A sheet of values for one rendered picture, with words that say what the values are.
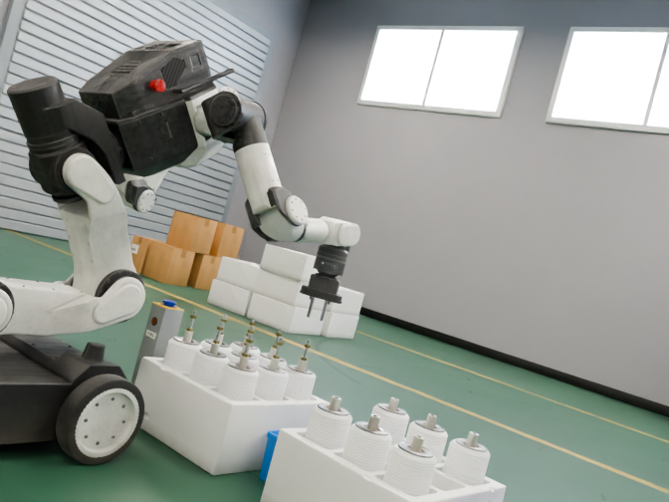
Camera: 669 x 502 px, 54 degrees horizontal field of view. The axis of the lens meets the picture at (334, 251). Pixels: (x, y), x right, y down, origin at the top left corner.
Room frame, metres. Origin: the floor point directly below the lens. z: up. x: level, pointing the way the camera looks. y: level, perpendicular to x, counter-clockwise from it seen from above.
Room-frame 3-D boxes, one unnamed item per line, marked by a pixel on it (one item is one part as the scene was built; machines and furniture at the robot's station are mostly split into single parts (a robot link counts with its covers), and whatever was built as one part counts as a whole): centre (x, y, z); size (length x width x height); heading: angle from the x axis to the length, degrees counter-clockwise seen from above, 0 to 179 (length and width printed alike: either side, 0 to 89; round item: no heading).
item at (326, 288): (1.90, 0.00, 0.52); 0.13 x 0.10 x 0.12; 86
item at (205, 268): (5.81, 1.11, 0.15); 0.30 x 0.24 x 0.30; 54
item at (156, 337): (2.00, 0.44, 0.16); 0.07 x 0.07 x 0.31; 51
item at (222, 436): (1.88, 0.17, 0.09); 0.39 x 0.39 x 0.18; 51
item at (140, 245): (5.77, 1.54, 0.15); 0.30 x 0.24 x 0.30; 142
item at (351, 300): (5.05, -0.04, 0.27); 0.39 x 0.39 x 0.18; 55
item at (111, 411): (1.50, 0.41, 0.10); 0.20 x 0.05 x 0.20; 143
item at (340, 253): (1.91, 0.00, 0.64); 0.11 x 0.11 x 0.11; 57
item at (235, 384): (1.71, 0.15, 0.16); 0.10 x 0.10 x 0.18
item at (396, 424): (1.70, -0.25, 0.16); 0.10 x 0.10 x 0.18
